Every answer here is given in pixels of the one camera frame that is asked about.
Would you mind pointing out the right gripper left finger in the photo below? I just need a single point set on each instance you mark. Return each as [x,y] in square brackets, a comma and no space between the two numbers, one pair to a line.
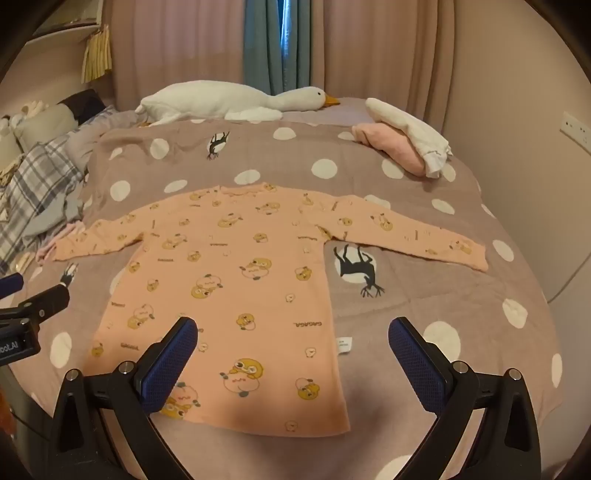
[81,445]

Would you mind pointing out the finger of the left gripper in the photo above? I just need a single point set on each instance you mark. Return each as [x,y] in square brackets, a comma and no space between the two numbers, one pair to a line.
[36,309]
[10,285]

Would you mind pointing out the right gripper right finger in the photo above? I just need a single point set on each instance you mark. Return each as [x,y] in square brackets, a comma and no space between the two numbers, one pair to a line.
[506,445]

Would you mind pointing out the peach cartoon print shirt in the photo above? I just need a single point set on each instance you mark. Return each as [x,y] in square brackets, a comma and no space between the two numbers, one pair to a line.
[248,265]

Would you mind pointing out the pink cloth beside blanket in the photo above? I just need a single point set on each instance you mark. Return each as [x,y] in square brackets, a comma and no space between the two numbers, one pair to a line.
[44,251]

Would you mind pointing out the light blue grey garment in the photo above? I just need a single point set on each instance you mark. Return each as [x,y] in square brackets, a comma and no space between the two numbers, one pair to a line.
[63,209]

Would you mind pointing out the plaid grey blanket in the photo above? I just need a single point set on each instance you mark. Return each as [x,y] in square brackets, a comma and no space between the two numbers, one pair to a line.
[45,172]

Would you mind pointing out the mauve polka dot blanket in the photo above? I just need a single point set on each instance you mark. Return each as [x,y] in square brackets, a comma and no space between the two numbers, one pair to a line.
[494,320]

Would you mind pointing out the grey pillow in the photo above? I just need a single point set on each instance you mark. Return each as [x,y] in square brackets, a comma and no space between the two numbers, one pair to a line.
[47,125]

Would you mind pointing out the yellow tassel bundle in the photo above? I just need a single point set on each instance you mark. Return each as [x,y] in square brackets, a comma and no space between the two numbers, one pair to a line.
[97,59]

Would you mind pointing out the white goose plush toy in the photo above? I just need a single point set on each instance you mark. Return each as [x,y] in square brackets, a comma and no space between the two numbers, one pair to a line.
[207,99]

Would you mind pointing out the folded white garment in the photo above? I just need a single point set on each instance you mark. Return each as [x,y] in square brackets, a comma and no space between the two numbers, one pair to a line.
[429,143]

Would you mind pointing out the folded pink garment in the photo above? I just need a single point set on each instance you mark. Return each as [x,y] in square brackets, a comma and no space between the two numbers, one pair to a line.
[392,142]

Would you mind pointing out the teal curtain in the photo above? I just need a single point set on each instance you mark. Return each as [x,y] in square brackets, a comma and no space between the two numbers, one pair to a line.
[277,45]

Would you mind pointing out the pink curtain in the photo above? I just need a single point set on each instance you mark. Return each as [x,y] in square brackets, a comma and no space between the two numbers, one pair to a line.
[401,52]

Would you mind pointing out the white wall shelf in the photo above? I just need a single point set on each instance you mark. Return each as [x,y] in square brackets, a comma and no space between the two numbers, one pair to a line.
[74,20]

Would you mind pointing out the white wall power strip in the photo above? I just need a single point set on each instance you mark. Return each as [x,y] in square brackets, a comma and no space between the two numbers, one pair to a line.
[577,131]

